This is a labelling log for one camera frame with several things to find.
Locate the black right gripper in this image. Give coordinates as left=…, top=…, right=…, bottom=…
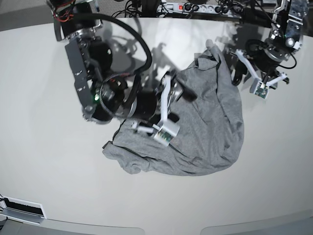
left=122, top=75, right=198, bottom=122

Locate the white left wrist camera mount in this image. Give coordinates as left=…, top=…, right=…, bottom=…
left=227, top=49, right=290, bottom=99

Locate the white power strip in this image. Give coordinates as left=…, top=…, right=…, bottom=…
left=156, top=0, right=244, bottom=18

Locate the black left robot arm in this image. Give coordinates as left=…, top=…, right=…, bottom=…
left=245, top=0, right=309, bottom=86

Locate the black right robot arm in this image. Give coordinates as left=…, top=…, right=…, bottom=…
left=47, top=0, right=196, bottom=126

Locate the grey t-shirt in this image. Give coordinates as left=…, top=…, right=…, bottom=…
left=103, top=40, right=244, bottom=176

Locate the black cable bundle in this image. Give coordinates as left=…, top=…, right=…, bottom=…
left=111, top=0, right=162, bottom=18

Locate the white slotted box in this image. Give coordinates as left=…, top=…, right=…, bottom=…
left=0, top=195, right=47, bottom=225

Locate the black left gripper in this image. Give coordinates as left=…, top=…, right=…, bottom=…
left=245, top=39, right=288, bottom=82

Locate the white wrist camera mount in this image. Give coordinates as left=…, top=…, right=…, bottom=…
left=227, top=49, right=290, bottom=99
left=131, top=74, right=182, bottom=146

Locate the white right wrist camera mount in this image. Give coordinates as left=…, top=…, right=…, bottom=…
left=131, top=74, right=182, bottom=146

